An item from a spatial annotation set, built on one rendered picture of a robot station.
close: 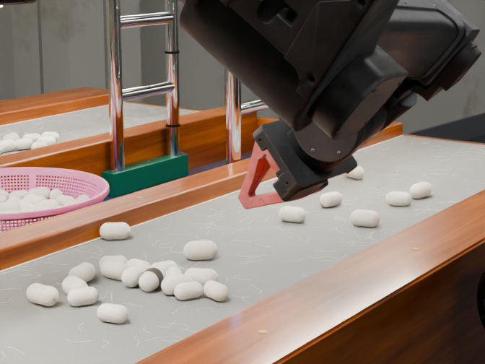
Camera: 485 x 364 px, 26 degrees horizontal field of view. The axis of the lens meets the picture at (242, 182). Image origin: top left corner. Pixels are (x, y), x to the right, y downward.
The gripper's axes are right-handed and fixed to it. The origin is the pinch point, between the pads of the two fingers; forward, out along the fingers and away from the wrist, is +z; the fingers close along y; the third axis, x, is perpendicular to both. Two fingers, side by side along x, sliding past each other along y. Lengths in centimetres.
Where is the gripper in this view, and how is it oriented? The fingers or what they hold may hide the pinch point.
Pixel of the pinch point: (248, 198)
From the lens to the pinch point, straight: 99.5
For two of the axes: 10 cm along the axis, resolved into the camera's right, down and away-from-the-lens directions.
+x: 5.2, 8.3, -1.9
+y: -5.9, 1.9, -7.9
